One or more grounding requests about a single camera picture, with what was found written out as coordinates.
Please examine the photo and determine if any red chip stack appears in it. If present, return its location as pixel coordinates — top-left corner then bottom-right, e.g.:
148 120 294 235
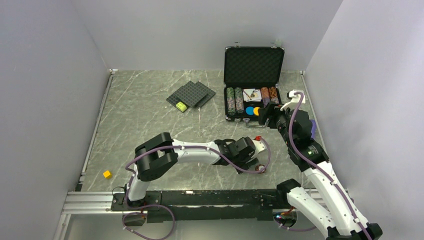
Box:
260 87 270 99

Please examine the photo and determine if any playing cards deck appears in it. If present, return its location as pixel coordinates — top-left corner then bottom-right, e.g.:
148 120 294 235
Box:
242 88 262 102

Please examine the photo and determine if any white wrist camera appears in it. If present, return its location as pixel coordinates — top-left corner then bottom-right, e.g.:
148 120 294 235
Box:
252 136 267 156
279 89 306 112

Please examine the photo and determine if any dark foam pad top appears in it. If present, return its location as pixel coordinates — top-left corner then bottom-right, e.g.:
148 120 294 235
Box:
166 81 207 108

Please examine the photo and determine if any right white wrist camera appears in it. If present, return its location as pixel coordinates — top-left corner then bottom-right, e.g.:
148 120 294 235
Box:
279 89 306 112

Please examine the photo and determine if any purple-grey chip stack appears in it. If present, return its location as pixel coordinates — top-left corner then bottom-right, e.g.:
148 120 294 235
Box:
235 98 244 114

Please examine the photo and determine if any grey chip stack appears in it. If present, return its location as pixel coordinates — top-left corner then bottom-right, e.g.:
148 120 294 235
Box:
227 99 236 112

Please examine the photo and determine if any blue dealer button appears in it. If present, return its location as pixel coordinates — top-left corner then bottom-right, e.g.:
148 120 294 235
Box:
245 106 254 116

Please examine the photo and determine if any small chip stack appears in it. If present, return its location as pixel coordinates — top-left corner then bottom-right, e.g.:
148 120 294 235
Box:
270 97 280 105

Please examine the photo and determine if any dark green chip stack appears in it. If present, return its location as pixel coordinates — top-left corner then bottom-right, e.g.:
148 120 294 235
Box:
234 87 243 102

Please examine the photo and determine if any purple chip stack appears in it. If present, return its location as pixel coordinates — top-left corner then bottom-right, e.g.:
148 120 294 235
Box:
262 97 271 107

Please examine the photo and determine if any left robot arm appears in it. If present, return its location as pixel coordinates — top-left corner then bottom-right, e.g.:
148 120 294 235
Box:
123 132 267 210

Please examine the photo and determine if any small yellow object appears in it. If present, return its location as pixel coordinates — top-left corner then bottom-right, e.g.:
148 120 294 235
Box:
102 170 112 179

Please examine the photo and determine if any yellow dealer button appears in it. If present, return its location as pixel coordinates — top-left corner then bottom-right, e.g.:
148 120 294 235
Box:
253 107 260 116

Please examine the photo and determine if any black base frame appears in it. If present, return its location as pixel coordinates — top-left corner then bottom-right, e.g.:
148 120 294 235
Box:
110 189 291 223

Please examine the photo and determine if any black poker case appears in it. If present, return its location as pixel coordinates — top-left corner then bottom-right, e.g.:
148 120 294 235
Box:
223 46 286 122

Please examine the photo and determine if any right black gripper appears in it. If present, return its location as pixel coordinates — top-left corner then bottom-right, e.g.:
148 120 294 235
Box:
257 100 297 147

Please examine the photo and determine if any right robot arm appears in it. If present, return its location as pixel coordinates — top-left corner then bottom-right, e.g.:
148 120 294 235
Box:
258 103 383 240

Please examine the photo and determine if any yellow-green dice block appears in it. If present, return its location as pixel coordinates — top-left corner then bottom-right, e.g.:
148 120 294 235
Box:
175 101 188 113

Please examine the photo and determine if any purple cylinder object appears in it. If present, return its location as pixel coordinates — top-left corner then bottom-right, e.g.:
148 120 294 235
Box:
310 119 317 139

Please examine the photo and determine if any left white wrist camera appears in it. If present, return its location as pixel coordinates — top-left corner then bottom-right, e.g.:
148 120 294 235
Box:
252 136 267 156

